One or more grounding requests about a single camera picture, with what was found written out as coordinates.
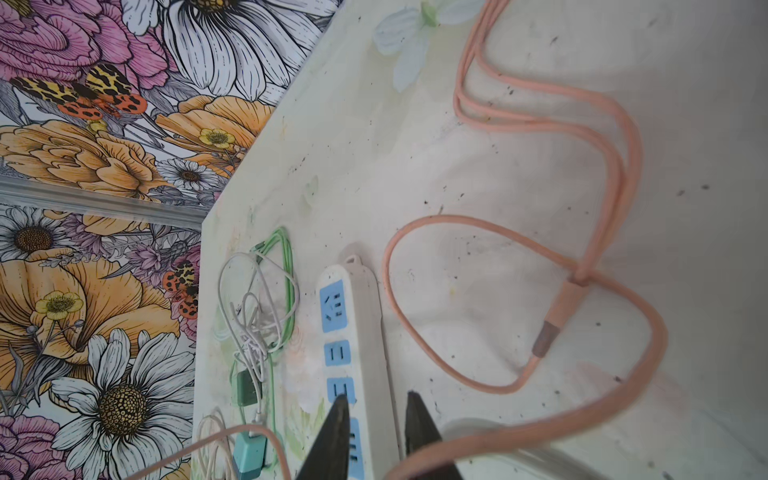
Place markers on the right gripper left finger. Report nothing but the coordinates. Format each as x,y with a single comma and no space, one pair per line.
328,458

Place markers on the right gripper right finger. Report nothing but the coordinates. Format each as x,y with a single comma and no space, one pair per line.
421,431

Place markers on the white blue power strip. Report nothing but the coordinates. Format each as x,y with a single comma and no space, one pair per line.
355,364

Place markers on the teal charger adapter left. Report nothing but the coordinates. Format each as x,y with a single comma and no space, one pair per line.
249,455

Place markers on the green charger adapter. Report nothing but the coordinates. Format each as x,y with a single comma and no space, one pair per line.
248,390

